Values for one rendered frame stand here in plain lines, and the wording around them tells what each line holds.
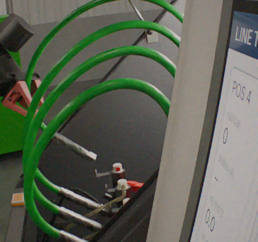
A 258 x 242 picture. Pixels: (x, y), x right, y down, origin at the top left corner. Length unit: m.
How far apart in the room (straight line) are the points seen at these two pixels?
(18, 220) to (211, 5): 0.79
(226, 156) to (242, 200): 0.04
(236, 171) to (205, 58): 0.13
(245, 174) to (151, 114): 0.93
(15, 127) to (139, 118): 3.12
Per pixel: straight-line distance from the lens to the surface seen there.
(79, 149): 0.96
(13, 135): 4.29
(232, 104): 0.32
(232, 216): 0.30
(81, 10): 0.90
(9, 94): 0.96
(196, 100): 0.41
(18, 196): 1.17
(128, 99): 1.19
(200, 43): 0.42
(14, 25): 1.00
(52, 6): 7.33
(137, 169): 1.25
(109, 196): 0.92
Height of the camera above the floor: 1.43
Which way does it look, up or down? 16 degrees down
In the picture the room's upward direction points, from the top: 6 degrees counter-clockwise
